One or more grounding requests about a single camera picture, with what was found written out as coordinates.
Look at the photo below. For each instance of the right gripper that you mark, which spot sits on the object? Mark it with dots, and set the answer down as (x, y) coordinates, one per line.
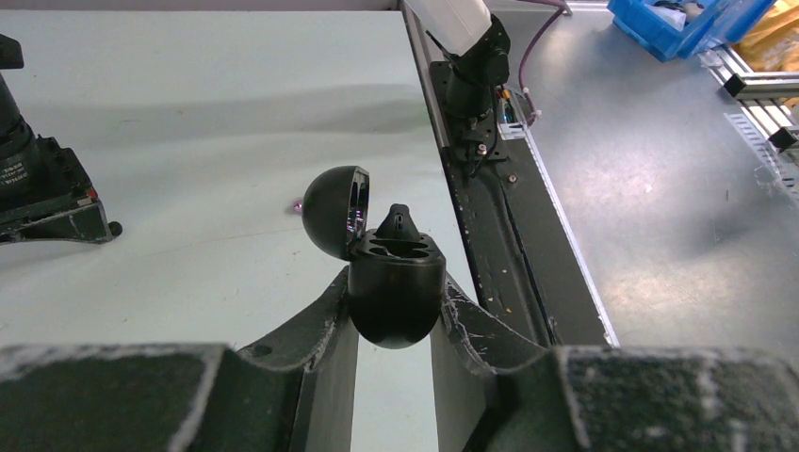
(46, 195)

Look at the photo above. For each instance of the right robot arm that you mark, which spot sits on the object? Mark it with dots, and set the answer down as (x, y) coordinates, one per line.
(479, 67)

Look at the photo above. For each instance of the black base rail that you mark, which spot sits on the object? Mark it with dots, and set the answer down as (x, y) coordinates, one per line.
(470, 152)

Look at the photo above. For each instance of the aluminium frame profile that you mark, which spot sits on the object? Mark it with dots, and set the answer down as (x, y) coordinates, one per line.
(766, 121)

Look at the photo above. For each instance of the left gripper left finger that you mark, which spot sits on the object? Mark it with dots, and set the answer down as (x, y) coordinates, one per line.
(291, 390)

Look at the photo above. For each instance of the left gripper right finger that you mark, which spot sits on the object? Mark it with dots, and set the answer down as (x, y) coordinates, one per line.
(495, 390)

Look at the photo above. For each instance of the blue plastic bin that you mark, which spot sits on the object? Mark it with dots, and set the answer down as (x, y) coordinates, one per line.
(670, 29)

